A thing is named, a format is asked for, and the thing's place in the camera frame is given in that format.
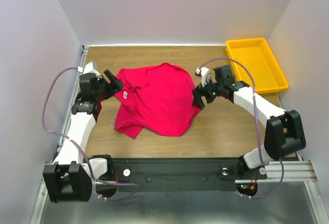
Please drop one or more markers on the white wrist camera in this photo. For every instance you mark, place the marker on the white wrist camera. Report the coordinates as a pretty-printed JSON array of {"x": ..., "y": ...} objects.
[
  {"x": 204, "y": 73},
  {"x": 90, "y": 67}
]

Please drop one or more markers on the yellow plastic bin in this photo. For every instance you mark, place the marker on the yellow plastic bin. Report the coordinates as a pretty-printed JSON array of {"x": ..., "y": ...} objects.
[{"x": 256, "y": 55}]

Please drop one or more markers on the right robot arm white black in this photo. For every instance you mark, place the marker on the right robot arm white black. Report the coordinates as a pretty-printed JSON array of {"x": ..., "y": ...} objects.
[{"x": 284, "y": 132}]

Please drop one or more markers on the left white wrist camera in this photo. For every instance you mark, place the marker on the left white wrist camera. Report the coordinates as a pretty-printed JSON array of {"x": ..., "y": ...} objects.
[{"x": 90, "y": 67}]

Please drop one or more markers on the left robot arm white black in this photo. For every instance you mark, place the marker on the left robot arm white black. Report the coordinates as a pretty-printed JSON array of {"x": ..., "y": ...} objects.
[{"x": 72, "y": 174}]

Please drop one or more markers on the small electronics board with leds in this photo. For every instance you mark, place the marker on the small electronics board with leds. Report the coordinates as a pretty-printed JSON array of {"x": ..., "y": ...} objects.
[{"x": 247, "y": 188}]

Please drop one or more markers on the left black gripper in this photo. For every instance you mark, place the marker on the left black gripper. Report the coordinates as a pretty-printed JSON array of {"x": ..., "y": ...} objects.
[{"x": 106, "y": 85}]

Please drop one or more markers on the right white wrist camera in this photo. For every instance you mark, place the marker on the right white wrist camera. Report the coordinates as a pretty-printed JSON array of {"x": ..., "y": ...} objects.
[{"x": 204, "y": 73}]

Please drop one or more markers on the front aluminium frame rail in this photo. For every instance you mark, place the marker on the front aluminium frame rail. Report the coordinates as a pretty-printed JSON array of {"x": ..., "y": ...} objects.
[{"x": 287, "y": 171}]

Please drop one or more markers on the red polo t shirt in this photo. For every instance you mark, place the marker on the red polo t shirt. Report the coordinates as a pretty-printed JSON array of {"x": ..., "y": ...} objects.
[{"x": 158, "y": 98}]

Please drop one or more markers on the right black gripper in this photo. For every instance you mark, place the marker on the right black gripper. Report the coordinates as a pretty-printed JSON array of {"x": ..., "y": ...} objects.
[{"x": 203, "y": 94}]

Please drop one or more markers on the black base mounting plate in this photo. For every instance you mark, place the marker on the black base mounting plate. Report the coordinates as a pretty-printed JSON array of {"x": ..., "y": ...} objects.
[{"x": 175, "y": 174}]

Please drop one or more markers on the left aluminium frame rail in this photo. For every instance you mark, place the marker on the left aluminium frame rail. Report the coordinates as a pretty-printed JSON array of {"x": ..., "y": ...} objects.
[{"x": 80, "y": 63}]

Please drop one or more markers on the aluminium frame rail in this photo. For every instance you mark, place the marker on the aluminium frame rail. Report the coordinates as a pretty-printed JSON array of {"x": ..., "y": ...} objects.
[
  {"x": 80, "y": 63},
  {"x": 287, "y": 171}
]

